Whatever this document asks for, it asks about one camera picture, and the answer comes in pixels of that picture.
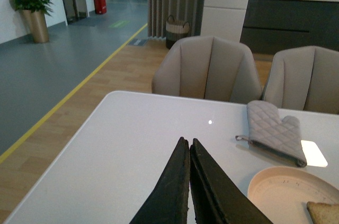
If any red bin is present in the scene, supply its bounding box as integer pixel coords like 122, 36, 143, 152
94, 0, 107, 14

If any grey quilted oven mitt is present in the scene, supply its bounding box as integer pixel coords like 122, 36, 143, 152
235, 101, 307, 167

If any toasted bread slice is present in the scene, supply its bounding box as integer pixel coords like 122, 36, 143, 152
306, 201, 338, 224

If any gold plant pot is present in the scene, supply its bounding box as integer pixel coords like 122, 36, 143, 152
21, 10, 49, 43

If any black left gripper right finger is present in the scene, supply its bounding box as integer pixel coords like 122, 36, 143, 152
190, 138, 272, 223

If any woven basket with handles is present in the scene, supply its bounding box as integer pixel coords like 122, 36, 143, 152
165, 15, 190, 49

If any white pillar cabinet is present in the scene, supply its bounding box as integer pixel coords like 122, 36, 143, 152
201, 0, 248, 42

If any dark grey cabinet counter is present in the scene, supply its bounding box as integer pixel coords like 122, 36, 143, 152
240, 0, 338, 55

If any beige chair on right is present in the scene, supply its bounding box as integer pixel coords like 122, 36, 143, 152
262, 46, 338, 114

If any beige round plate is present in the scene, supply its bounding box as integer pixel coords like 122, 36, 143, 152
247, 166, 338, 223

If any beige chair on left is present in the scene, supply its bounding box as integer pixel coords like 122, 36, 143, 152
151, 36, 262, 104

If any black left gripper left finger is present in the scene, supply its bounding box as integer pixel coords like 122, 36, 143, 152
130, 137, 190, 223

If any beige chair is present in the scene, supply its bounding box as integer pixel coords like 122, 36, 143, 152
262, 46, 338, 114
151, 36, 262, 104

